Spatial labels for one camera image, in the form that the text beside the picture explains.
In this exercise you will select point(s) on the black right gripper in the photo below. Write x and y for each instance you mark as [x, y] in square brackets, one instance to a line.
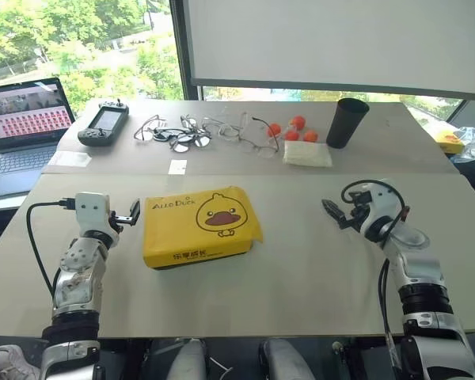
[354, 215]

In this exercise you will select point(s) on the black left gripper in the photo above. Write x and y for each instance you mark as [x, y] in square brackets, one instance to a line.
[120, 219]

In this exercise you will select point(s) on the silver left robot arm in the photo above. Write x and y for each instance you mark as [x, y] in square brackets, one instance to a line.
[79, 273]

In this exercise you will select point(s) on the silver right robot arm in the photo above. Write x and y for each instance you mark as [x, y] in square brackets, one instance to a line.
[419, 277]

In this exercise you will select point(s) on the small white card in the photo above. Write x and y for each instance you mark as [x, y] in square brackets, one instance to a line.
[178, 166]

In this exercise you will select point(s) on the yellow duck tissue pack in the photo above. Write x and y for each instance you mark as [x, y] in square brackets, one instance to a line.
[198, 229]

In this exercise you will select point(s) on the white folded cloth packet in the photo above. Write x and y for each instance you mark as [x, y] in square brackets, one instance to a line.
[306, 153]

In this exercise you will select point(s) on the orange ball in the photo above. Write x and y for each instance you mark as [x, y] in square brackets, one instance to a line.
[298, 122]
[291, 135]
[311, 136]
[274, 129]

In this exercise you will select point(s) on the white paper label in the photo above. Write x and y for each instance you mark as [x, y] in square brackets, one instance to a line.
[71, 159]

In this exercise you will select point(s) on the black paper cup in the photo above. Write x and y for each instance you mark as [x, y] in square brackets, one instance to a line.
[346, 124]

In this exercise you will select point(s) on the dark round lens glasses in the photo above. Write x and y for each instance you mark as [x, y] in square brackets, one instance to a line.
[190, 139]

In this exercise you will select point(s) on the black handheld remote controller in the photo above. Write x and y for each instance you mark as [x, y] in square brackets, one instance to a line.
[103, 122]

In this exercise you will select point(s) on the black temple thin glasses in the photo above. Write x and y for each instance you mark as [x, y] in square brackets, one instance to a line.
[261, 148]

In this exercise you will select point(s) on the small yellow box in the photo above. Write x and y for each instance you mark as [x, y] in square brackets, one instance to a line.
[447, 141]

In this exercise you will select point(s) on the grey open laptop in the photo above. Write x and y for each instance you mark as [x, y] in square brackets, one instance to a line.
[20, 130]

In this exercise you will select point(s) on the grey rounded robot leg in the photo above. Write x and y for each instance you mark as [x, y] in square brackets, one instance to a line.
[287, 360]
[190, 360]

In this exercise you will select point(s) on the white roller screen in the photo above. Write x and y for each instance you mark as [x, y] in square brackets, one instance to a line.
[340, 39]

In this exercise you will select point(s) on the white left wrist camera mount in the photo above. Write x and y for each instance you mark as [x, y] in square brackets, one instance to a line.
[90, 207]

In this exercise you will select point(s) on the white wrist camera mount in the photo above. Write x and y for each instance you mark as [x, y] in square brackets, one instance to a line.
[383, 202]
[90, 207]

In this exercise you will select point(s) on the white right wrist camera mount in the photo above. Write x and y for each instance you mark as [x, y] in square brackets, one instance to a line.
[383, 202]

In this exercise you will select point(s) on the clear frame glasses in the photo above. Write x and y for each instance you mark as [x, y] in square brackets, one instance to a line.
[225, 132]

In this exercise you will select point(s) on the dark window frame post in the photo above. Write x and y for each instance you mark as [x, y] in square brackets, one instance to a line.
[182, 47]

